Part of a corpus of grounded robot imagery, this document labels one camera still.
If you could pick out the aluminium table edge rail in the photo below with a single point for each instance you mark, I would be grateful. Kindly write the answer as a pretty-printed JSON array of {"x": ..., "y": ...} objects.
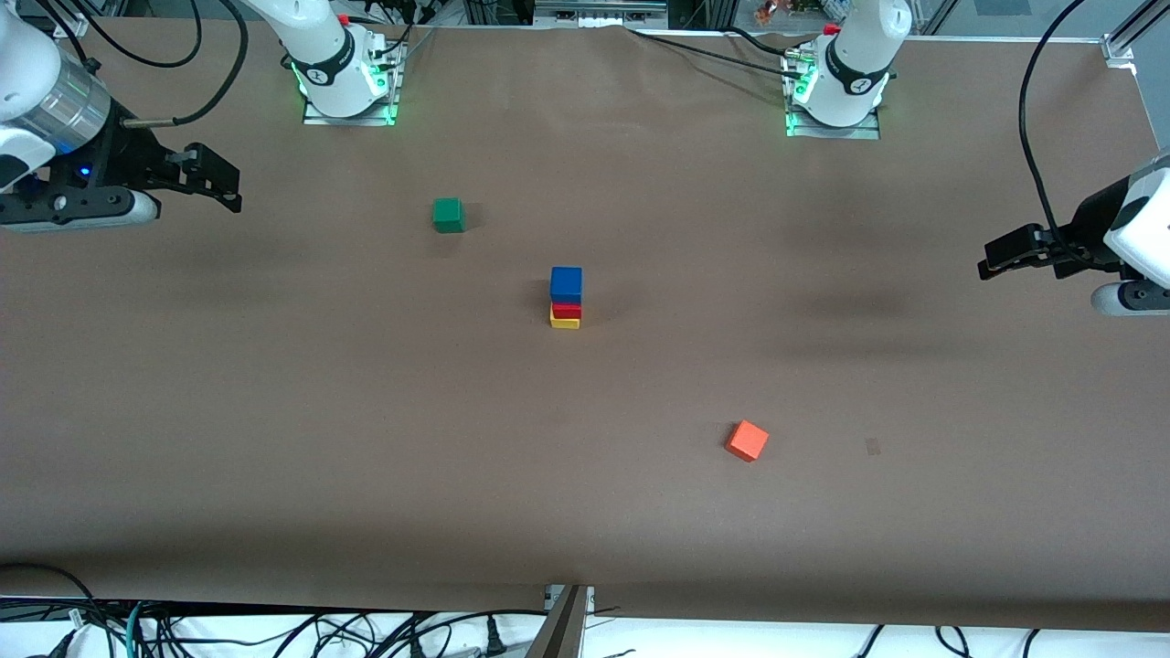
[{"x": 1150, "y": 100}]

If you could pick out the green cube block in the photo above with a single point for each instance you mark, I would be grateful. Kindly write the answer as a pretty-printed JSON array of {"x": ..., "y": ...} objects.
[{"x": 448, "y": 216}]

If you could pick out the aluminium corner profile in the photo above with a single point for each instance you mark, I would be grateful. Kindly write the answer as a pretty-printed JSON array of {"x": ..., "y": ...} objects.
[
  {"x": 1120, "y": 47},
  {"x": 73, "y": 27}
]

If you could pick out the small metal bracket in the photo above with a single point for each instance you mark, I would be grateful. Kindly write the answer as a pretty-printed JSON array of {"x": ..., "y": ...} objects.
[{"x": 551, "y": 599}]

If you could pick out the yellow cube block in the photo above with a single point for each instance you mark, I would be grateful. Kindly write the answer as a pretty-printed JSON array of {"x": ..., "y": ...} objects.
[{"x": 565, "y": 323}]

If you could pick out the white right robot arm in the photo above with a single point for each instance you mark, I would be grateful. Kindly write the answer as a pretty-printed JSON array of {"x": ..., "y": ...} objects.
[{"x": 320, "y": 55}]

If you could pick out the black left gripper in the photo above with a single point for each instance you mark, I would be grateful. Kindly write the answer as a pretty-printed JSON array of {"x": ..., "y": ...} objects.
[{"x": 1085, "y": 226}]

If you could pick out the table cover sheet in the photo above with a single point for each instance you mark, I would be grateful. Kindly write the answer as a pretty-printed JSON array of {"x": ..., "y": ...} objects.
[{"x": 585, "y": 530}]

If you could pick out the blue cube block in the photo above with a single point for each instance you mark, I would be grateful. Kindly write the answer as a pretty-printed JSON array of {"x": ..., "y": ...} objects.
[{"x": 567, "y": 283}]

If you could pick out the grey metal rack shelf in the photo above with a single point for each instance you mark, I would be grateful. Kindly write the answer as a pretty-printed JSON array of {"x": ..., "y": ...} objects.
[{"x": 599, "y": 11}]

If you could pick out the orange cube block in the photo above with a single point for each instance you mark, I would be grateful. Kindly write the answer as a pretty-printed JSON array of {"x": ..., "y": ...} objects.
[{"x": 748, "y": 441}]

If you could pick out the red cube block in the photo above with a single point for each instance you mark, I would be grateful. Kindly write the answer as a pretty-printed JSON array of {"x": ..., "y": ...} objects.
[{"x": 567, "y": 312}]

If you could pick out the colourful toy figure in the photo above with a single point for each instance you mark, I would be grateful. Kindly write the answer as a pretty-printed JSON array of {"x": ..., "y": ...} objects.
[{"x": 768, "y": 13}]

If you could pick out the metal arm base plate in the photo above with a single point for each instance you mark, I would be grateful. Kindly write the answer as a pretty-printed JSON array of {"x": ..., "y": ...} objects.
[
  {"x": 352, "y": 121},
  {"x": 832, "y": 133}
]

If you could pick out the black power plug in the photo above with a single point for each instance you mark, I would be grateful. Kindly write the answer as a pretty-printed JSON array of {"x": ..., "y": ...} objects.
[
  {"x": 496, "y": 640},
  {"x": 417, "y": 647}
]

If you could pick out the dark metal bar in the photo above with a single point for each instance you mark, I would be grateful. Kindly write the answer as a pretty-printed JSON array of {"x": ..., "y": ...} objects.
[{"x": 559, "y": 631}]

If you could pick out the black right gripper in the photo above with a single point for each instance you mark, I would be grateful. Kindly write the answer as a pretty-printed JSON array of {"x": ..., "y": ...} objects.
[{"x": 126, "y": 160}]

